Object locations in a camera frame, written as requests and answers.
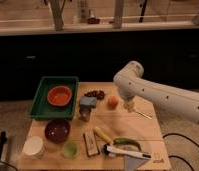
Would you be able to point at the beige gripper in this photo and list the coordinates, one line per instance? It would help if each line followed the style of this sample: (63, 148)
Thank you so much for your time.
(129, 106)

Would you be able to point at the dark red bowl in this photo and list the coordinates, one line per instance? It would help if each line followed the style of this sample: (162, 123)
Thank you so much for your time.
(57, 130)

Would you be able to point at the green cucumber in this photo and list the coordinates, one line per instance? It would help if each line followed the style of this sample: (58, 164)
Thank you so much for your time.
(126, 141)

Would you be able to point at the grey metal cup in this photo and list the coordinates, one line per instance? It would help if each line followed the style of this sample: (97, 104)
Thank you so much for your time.
(85, 113)

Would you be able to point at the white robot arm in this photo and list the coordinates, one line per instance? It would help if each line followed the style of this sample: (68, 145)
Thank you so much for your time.
(130, 83)

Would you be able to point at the small green cup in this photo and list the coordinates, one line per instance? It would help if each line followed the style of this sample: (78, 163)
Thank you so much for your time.
(69, 149)

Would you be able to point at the orange bowl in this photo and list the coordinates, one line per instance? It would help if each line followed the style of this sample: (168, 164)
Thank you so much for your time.
(59, 96)

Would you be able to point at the grey cloth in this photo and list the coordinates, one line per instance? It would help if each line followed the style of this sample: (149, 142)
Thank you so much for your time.
(132, 163)

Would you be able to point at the blue sponge block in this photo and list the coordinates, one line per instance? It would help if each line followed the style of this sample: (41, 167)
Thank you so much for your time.
(88, 101)

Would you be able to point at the bunch of dark grapes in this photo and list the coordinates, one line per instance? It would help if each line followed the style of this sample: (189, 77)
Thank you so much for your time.
(98, 94)

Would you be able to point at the orange apple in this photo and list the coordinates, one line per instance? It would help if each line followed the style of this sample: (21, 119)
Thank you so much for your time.
(112, 102)

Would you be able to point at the dark red background object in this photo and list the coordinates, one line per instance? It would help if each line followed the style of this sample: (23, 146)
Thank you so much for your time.
(93, 21)

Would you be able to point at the green plastic tray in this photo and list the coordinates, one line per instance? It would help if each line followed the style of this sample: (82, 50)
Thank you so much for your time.
(41, 109)

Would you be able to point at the wooden brush block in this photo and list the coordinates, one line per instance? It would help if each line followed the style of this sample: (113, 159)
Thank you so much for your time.
(91, 144)

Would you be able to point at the white handled peeler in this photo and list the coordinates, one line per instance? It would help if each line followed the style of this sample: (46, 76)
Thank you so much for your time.
(111, 149)

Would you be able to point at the white paper cup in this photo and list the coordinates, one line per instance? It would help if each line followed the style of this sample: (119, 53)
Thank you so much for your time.
(34, 147)

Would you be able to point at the yellow corn cob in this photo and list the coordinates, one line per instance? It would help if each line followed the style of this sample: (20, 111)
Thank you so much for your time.
(103, 135)

